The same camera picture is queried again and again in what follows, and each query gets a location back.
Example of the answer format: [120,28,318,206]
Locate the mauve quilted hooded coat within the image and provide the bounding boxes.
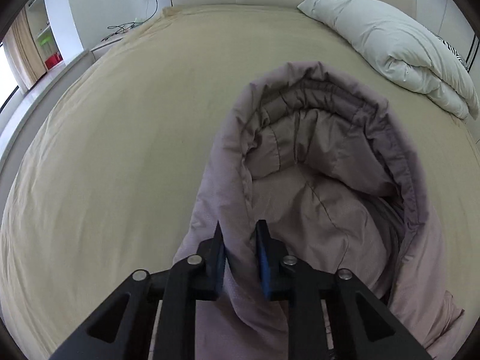
[176,62,463,359]

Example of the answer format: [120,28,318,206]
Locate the beige bed sheet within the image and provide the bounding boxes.
[1,5,479,359]

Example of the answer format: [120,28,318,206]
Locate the white bedside table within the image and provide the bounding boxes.
[90,33,126,61]

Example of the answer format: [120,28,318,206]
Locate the white folded duvet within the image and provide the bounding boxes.
[298,0,479,119]

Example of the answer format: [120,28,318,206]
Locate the red storage box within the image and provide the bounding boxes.
[45,53,63,70]

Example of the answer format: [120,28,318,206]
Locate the zebra print pillow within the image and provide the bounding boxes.
[435,35,468,70]

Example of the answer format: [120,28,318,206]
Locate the beige window curtain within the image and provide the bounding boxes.
[2,7,47,94]

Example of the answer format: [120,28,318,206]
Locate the tangled charging cables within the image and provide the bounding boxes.
[101,0,159,43]

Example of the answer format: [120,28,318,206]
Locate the white wall shelf unit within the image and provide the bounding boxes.
[26,0,62,63]

